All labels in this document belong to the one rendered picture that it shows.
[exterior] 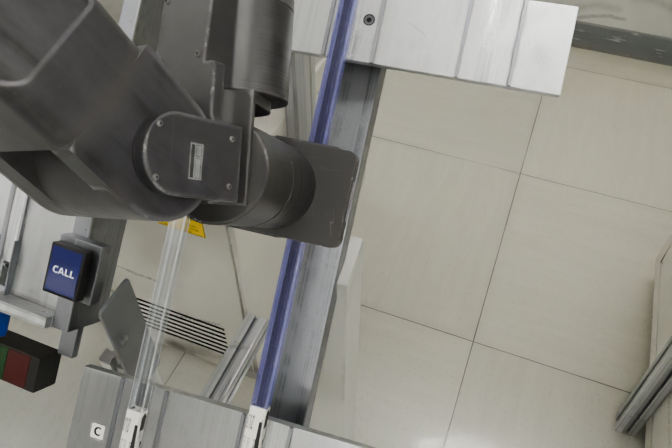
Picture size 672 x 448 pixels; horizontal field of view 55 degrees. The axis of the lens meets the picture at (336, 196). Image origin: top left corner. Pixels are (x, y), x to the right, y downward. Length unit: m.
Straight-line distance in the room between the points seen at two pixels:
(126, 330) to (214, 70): 0.46
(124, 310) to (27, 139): 0.46
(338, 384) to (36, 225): 0.37
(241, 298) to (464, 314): 0.62
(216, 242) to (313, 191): 0.64
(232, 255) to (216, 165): 0.78
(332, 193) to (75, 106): 0.21
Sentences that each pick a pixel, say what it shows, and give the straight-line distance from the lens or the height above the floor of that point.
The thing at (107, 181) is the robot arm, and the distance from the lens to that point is 0.26.
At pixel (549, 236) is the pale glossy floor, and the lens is 1.78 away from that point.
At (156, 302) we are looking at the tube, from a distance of 0.56.
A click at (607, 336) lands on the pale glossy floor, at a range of 1.64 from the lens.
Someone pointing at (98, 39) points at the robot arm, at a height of 1.15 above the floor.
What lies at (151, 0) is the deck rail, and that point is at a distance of 0.69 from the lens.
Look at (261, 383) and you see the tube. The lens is 0.53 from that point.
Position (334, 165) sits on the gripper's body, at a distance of 0.42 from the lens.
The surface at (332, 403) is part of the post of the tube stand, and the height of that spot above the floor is 0.58.
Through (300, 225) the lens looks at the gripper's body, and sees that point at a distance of 0.42.
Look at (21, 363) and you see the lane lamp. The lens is 0.79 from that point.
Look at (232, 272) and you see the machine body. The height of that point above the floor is 0.43.
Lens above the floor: 1.28
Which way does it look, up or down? 46 degrees down
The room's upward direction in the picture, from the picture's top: straight up
